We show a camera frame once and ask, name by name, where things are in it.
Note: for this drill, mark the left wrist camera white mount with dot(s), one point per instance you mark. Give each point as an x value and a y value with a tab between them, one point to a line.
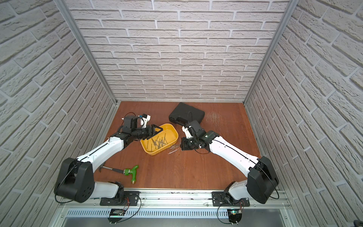
144	119

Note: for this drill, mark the aluminium front rail frame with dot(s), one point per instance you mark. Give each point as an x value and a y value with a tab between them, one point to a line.
177	208

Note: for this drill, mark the right controller board with cable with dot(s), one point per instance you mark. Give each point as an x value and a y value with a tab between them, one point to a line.
234	216

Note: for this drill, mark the right aluminium corner post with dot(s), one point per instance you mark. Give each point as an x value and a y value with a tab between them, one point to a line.
274	42

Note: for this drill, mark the aluminium corner post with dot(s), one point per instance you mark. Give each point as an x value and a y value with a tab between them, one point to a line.
274	42
66	13

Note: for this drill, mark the left controller board with cable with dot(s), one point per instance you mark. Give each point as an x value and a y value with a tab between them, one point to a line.
117	215

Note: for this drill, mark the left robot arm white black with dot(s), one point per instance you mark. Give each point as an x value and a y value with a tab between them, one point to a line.
75	179

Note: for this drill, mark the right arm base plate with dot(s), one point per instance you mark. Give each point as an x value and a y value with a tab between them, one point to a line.
224	199

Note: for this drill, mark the controller board with cable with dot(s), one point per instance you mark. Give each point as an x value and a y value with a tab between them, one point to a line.
117	215
234	216

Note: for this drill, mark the steel nail bundle nail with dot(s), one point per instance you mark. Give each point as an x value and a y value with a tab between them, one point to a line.
174	146

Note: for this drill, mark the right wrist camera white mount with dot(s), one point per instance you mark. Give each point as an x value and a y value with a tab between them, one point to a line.
188	131

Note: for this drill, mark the yellow plastic storage box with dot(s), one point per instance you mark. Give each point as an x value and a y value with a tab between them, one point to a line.
167	138

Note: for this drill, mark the black plastic tool case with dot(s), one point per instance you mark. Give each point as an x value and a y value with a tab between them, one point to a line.
184	114

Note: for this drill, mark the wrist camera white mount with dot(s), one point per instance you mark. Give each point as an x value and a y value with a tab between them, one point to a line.
144	119
188	131

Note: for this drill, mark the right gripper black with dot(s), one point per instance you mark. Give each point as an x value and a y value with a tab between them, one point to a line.
184	145

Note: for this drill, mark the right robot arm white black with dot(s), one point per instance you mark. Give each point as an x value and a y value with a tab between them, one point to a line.
261	180

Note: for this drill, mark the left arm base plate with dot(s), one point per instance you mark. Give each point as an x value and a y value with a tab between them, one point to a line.
125	198

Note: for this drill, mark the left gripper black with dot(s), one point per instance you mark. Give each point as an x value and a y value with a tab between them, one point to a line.
150	132

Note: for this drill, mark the left aluminium corner post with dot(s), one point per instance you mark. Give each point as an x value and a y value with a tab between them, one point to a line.
66	13

